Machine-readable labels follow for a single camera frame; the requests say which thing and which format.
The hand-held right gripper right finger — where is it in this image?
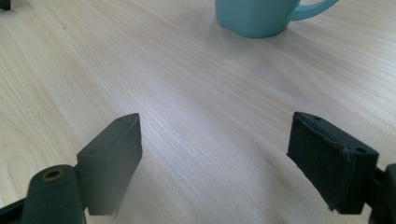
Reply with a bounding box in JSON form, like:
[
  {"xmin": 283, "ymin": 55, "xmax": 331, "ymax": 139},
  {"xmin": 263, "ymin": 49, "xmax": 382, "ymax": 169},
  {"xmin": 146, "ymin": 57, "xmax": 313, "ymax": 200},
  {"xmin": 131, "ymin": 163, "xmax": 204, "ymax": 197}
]
[{"xmin": 286, "ymin": 111, "xmax": 380, "ymax": 216}]

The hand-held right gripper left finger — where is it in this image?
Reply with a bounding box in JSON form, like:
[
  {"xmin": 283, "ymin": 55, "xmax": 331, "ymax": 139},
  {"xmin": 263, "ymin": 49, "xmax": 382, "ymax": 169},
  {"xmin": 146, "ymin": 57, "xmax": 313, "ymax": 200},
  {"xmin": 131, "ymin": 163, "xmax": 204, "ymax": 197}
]
[{"xmin": 76, "ymin": 112, "xmax": 144, "ymax": 217}]

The teal cup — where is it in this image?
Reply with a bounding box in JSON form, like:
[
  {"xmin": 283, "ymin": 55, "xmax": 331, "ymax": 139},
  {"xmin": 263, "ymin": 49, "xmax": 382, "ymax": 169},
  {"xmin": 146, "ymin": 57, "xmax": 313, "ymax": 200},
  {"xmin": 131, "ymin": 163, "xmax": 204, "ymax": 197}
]
[{"xmin": 214, "ymin": 0, "xmax": 340, "ymax": 39}]

